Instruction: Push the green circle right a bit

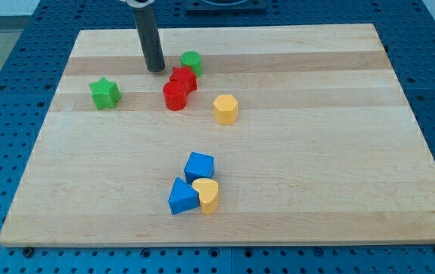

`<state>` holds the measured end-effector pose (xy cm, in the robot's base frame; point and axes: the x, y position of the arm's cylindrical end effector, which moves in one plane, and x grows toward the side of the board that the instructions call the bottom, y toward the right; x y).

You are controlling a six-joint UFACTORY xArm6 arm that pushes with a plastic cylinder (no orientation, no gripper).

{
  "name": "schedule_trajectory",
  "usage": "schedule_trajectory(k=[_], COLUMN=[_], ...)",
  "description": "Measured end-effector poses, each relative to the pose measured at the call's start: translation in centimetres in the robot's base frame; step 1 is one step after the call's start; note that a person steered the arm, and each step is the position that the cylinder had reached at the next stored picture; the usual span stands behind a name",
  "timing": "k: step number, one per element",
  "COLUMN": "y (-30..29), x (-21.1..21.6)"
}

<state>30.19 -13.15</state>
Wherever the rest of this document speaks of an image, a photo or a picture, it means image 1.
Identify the yellow hexagon block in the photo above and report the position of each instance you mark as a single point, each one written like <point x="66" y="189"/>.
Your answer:
<point x="225" y="109"/>

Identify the red cylinder block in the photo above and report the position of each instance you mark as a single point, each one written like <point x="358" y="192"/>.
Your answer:
<point x="175" y="95"/>

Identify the light wooden board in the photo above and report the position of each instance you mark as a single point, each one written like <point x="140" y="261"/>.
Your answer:
<point x="325" y="149"/>

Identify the green cylinder block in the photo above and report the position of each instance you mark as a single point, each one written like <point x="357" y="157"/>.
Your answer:
<point x="193" y="60"/>

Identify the blue cube block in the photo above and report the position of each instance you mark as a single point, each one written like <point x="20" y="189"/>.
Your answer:
<point x="199" y="166"/>

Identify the yellow heart block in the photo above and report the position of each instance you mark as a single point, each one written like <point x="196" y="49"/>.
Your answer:
<point x="208" y="194"/>

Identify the green star block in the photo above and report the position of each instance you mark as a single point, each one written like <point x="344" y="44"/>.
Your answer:
<point x="105" y="93"/>

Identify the white pusher mount flange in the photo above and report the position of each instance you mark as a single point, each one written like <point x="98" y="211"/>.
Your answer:
<point x="138" y="3"/>

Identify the red star block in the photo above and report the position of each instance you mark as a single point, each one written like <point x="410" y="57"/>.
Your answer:
<point x="186" y="76"/>

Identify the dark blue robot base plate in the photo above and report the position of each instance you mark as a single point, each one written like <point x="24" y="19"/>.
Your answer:
<point x="201" y="6"/>

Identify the blue triangle block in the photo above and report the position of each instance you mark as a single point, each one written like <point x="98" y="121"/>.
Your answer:
<point x="182" y="197"/>

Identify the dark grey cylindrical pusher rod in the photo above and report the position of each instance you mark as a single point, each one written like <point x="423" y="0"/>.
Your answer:
<point x="149" y="37"/>

